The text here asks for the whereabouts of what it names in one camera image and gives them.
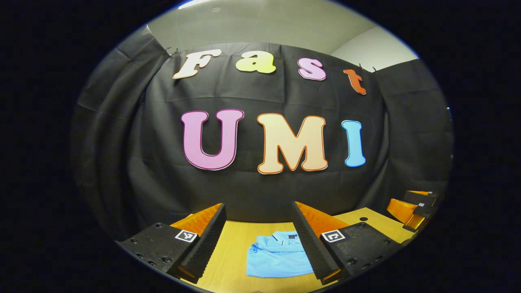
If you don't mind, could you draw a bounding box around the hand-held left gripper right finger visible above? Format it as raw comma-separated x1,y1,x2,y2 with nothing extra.
291,201,404,285

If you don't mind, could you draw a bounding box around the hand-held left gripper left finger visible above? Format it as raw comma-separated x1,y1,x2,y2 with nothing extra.
116,203,227,284

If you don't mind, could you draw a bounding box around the light blue polo T-shirt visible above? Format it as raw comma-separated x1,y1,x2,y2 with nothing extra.
246,231,315,279

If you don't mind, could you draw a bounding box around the black backdrop cloth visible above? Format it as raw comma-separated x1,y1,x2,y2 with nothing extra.
71,24,454,241

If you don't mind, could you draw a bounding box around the ceiling light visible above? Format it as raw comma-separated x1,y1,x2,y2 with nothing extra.
178,0,217,10

